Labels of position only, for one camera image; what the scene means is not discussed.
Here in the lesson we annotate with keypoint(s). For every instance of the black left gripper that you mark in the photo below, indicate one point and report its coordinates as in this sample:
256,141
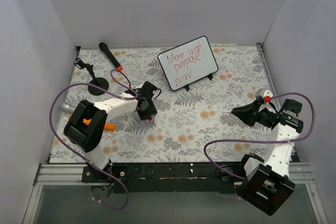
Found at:
146,112

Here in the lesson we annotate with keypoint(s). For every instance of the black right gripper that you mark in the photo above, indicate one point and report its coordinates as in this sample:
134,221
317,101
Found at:
253,114

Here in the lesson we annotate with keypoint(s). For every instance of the black round microphone stand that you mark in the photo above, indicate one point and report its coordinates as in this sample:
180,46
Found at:
102,83

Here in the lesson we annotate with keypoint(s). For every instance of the black framed whiteboard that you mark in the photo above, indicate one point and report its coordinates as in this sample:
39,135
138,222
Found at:
188,63

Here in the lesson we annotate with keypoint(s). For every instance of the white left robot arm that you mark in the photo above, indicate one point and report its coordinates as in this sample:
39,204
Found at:
87,137

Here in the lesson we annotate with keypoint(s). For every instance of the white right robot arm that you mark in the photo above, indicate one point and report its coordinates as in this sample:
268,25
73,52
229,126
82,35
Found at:
266,184

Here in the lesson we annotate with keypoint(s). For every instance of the floral patterned table mat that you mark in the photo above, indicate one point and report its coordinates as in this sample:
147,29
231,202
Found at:
190,124

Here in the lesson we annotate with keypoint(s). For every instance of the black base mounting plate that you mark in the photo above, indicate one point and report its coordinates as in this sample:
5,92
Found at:
173,177

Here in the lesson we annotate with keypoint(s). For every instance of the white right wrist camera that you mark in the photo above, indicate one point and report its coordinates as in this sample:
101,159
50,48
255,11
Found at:
263,96

